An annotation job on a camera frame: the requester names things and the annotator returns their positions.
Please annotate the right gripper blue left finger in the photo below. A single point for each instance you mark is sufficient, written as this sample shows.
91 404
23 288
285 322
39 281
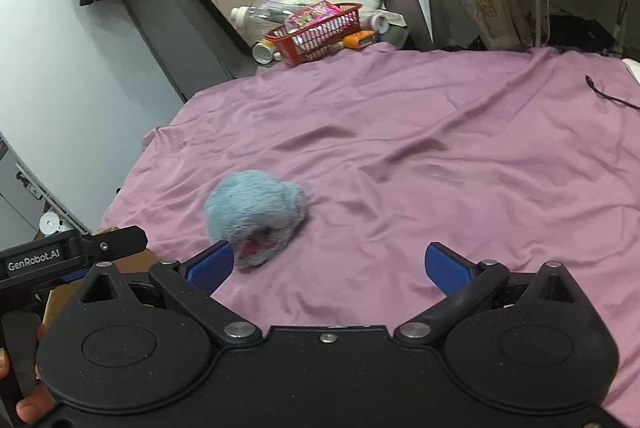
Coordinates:
187 288

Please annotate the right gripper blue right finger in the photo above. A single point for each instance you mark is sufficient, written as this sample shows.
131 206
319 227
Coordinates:
468 288

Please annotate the grey fluffy plush slipper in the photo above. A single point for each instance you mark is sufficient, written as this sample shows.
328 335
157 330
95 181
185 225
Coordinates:
257 214

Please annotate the person's left hand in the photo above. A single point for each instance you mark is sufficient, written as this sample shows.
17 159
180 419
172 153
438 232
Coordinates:
40 402

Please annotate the grey door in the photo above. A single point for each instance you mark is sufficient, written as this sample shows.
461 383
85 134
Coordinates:
190 46

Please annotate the red plastic basket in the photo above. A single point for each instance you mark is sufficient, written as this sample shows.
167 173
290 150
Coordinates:
315 42

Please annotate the orange tube bottle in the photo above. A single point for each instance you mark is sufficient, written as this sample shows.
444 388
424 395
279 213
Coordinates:
360 40

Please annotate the clear plastic water bottle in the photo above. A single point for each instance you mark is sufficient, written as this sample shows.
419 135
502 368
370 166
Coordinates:
255 20

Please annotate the printed paper bag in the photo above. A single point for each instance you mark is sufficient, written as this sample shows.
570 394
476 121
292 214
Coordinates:
500 23

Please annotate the pink snack package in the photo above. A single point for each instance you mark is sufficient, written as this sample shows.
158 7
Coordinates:
311 15

